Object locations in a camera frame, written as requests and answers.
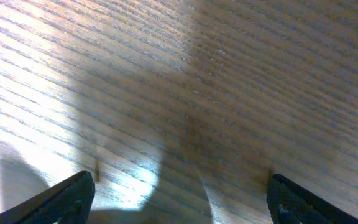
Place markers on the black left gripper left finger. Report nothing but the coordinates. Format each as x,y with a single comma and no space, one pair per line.
67,202

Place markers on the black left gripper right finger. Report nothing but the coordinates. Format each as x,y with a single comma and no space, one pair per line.
290,203

